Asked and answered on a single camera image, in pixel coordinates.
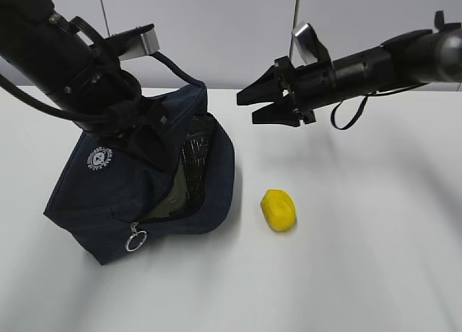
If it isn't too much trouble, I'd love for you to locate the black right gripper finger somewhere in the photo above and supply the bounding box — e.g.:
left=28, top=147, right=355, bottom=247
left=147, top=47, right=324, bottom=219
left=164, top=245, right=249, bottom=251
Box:
left=237, top=65, right=286, bottom=106
left=252, top=101, right=300, bottom=127

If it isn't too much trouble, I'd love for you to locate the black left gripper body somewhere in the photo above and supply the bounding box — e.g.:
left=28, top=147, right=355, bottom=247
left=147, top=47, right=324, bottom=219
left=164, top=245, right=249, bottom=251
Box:
left=61, top=68, right=168, bottom=137

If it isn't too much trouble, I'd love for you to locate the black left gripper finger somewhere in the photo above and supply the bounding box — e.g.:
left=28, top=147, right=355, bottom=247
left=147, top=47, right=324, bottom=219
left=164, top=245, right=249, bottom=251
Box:
left=126, top=125, right=180, bottom=173

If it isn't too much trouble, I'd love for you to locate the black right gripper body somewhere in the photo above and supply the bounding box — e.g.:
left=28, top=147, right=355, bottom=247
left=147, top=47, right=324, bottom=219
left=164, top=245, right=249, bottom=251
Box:
left=274, top=56, right=336, bottom=124

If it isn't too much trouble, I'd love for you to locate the dark blue lunch bag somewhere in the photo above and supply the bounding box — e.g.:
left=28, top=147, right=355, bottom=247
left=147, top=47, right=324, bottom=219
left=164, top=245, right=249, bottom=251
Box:
left=44, top=53, right=235, bottom=265

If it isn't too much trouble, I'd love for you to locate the green lid glass container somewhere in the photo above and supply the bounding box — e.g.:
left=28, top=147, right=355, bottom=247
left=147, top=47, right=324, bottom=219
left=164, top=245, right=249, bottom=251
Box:
left=144, top=163, right=189, bottom=220

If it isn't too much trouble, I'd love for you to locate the yellow lemon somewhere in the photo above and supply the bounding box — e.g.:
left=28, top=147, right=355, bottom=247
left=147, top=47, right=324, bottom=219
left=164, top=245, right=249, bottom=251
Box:
left=261, top=189, right=297, bottom=232

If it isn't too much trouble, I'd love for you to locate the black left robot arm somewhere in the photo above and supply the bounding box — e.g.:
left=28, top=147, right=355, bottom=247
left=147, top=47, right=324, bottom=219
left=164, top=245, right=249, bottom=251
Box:
left=1, top=0, right=176, bottom=172

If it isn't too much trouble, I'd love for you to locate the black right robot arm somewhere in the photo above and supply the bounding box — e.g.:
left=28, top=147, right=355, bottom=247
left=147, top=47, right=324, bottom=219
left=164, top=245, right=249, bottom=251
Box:
left=237, top=11, right=461, bottom=129

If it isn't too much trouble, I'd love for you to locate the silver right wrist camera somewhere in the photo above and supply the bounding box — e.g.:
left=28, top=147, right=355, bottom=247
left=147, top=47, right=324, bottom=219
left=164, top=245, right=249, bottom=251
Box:
left=292, top=22, right=331, bottom=65

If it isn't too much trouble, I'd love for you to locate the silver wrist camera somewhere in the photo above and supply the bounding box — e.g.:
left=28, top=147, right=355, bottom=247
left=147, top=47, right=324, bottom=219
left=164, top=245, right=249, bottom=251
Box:
left=292, top=22, right=331, bottom=65
left=105, top=24, right=160, bottom=61

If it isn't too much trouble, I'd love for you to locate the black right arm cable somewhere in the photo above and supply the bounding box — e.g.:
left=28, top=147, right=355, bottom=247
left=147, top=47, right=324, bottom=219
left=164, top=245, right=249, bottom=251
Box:
left=331, top=88, right=427, bottom=130

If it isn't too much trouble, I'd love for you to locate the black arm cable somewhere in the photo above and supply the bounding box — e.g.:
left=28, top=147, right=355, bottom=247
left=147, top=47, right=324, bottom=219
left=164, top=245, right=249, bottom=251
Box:
left=331, top=88, right=427, bottom=130
left=0, top=75, right=109, bottom=122

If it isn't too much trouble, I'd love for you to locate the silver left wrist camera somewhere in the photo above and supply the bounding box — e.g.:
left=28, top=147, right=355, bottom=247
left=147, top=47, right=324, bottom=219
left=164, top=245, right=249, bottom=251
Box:
left=105, top=24, right=160, bottom=61

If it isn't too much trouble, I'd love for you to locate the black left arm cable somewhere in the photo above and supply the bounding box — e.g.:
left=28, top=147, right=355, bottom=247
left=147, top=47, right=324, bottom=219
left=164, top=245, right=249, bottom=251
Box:
left=0, top=75, right=109, bottom=122

